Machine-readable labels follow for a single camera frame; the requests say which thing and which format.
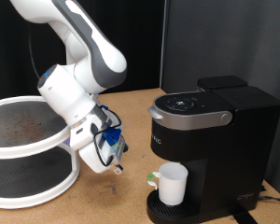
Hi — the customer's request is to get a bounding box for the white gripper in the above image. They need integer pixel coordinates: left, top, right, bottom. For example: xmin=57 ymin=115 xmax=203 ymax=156
xmin=77 ymin=136 xmax=124 ymax=175

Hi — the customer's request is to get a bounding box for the white mug with green tape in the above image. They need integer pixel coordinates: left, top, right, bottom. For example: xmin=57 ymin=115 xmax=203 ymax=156
xmin=147 ymin=161 xmax=189 ymax=207

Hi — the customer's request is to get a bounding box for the black tape strip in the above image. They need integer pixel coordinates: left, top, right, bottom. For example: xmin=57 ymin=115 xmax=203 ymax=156
xmin=228 ymin=204 xmax=259 ymax=224

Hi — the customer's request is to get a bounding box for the grey partition panel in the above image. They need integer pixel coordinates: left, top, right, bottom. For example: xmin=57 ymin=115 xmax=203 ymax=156
xmin=160 ymin=0 xmax=280 ymax=200

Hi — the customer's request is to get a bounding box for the black camera cable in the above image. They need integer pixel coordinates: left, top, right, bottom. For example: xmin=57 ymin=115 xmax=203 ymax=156
xmin=92 ymin=107 xmax=123 ymax=167

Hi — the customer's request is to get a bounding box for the black Keurig coffee machine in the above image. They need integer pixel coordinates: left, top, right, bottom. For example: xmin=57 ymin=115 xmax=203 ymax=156
xmin=147 ymin=84 xmax=280 ymax=224

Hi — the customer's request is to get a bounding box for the braided power cable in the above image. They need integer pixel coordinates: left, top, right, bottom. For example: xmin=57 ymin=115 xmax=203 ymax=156
xmin=258 ymin=185 xmax=280 ymax=206

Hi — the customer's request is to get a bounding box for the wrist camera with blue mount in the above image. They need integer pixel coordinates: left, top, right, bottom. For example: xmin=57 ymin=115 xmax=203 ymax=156
xmin=91 ymin=105 xmax=130 ymax=166

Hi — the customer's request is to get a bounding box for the black curtain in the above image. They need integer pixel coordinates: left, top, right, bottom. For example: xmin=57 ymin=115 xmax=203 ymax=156
xmin=0 ymin=0 xmax=165 ymax=103

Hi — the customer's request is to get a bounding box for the white two-tier turntable rack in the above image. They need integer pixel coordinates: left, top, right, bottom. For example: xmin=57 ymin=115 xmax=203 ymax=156
xmin=0 ymin=95 xmax=81 ymax=210

